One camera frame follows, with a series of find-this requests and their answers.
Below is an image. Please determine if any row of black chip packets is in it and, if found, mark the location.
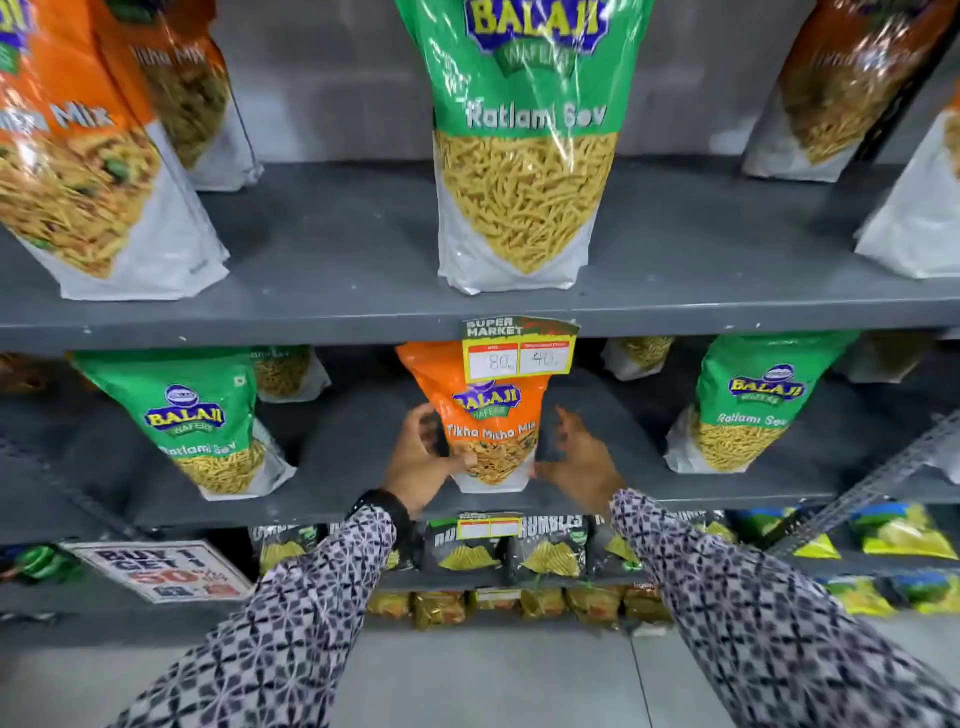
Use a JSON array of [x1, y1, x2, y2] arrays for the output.
[[250, 513, 738, 588]]

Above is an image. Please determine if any green chip packet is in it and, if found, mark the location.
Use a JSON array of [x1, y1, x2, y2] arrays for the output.
[[0, 545, 85, 587]]

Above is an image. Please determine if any person's right forearm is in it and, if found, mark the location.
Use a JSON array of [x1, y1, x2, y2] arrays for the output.
[[609, 489, 960, 728]]

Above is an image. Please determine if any row of yellow snack packets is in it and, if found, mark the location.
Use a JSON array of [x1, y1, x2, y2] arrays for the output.
[[366, 583, 674, 630]]

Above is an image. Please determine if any grey metal shelf board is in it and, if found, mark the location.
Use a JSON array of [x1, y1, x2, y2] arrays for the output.
[[0, 153, 960, 355], [0, 551, 960, 646], [0, 366, 960, 547]]

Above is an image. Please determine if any small orange snack mix packet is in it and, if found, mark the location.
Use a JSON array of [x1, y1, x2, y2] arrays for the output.
[[396, 341, 553, 495], [0, 353, 55, 396]]

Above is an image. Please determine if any black wristwatch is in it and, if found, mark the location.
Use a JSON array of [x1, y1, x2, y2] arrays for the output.
[[346, 489, 414, 543]]

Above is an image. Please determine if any white red promotion sign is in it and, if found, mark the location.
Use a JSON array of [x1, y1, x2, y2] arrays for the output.
[[63, 540, 255, 606]]

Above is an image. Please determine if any small green sev packet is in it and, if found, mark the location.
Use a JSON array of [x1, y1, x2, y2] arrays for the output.
[[835, 330, 936, 384], [251, 345, 332, 405], [664, 330, 861, 476], [601, 336, 676, 382], [71, 348, 298, 503]]

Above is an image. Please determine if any person's left forearm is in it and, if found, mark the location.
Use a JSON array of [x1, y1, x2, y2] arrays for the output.
[[108, 506, 399, 728]]

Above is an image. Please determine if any person's right hand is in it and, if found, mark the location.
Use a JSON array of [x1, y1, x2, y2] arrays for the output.
[[534, 407, 628, 517]]

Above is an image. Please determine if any large orange snack mix packet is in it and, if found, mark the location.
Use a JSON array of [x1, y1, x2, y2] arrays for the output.
[[93, 0, 264, 193], [742, 0, 960, 184], [855, 105, 960, 281], [0, 0, 231, 303]]

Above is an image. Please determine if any slotted grey metal shelf upright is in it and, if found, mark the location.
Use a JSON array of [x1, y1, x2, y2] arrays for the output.
[[765, 411, 960, 558]]

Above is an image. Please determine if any small yellow shelf price tag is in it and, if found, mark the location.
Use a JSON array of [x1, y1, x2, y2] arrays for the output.
[[456, 513, 525, 542]]

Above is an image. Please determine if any yellow red shelf price tag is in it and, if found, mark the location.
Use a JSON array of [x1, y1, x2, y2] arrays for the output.
[[461, 315, 582, 386]]

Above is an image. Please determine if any person's left hand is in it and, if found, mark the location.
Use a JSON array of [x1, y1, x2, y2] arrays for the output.
[[384, 405, 478, 520]]

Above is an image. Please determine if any blue yellow chip packet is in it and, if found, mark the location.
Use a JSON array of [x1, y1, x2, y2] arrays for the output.
[[730, 507, 843, 561], [891, 570, 960, 617], [823, 576, 899, 618], [850, 501, 960, 561]]

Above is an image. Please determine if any large green sev packet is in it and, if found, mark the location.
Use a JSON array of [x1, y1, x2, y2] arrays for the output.
[[394, 0, 656, 297]]

